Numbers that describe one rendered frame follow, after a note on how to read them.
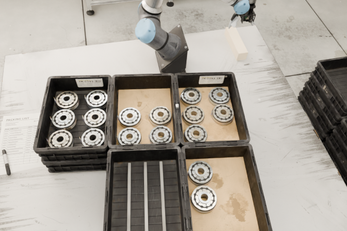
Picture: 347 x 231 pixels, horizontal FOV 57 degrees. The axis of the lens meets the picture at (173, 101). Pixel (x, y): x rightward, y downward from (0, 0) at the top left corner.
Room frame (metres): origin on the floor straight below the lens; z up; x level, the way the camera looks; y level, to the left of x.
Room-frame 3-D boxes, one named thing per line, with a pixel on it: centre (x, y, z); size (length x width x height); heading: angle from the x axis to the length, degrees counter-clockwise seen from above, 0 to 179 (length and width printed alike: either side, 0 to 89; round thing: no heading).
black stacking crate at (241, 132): (0.85, -0.17, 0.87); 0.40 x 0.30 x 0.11; 7
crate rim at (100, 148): (0.77, 0.43, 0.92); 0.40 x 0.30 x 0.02; 7
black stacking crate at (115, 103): (0.81, 0.13, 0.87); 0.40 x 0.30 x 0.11; 7
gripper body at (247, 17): (1.46, -0.37, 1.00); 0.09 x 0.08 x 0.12; 16
